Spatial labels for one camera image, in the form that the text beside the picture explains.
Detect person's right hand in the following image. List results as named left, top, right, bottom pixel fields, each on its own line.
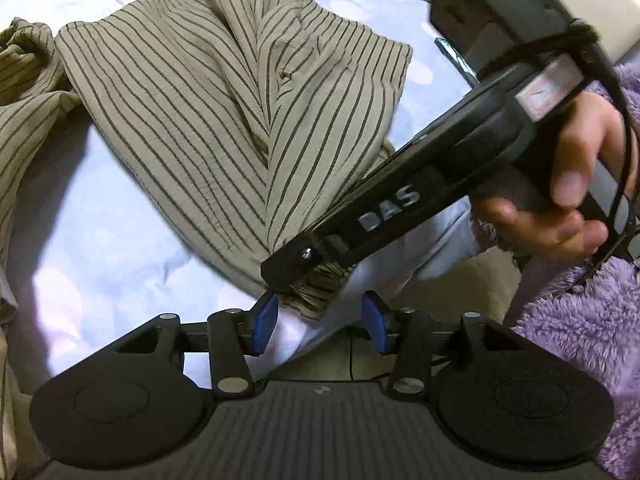
left=471, top=94, right=630, bottom=262

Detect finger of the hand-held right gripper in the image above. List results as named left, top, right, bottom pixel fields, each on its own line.
left=260, top=229, right=352, bottom=296

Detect beige striped pants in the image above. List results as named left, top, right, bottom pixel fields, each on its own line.
left=54, top=0, right=415, bottom=322

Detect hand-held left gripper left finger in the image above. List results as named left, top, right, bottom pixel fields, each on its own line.
left=114, top=292, right=281, bottom=396

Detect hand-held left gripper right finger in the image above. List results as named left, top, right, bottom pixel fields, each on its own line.
left=361, top=291, right=532, bottom=394

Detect cream furniture edge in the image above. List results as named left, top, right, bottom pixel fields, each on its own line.
left=527, top=0, right=640, bottom=63

